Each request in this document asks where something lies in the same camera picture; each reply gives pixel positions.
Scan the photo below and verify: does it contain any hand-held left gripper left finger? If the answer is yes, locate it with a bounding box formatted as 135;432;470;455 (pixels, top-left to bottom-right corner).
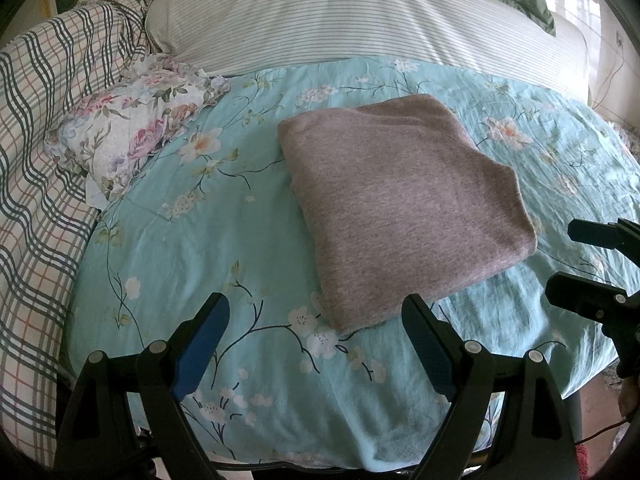
55;292;231;480

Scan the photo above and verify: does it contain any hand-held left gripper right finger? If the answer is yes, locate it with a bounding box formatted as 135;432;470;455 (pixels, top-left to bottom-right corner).
401;294;578;480

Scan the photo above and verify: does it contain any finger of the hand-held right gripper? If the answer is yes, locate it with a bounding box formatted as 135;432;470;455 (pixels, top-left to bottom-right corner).
545;272;640;331
567;217;640;261

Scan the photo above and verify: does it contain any mauve knit garment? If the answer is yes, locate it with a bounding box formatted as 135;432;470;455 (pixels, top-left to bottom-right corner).
277;93;538;337

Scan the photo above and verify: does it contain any teal floral bedsheet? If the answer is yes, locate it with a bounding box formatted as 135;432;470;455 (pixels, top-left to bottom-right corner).
65;55;640;471

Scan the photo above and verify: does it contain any plaid blanket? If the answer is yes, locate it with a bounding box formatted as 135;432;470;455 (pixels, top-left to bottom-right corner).
0;0;166;466

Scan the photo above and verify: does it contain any white rose-print pillow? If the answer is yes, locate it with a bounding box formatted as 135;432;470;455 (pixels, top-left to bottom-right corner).
45;52;233;208

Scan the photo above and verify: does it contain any white striped pillow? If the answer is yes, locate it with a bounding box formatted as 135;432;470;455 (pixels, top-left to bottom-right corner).
145;0;591;96

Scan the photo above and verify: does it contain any red cable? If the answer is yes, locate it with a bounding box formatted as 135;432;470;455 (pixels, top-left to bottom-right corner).
575;412;632;447

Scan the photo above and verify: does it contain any thin wall cable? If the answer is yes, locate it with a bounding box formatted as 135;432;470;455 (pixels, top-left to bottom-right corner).
591;32;632;111

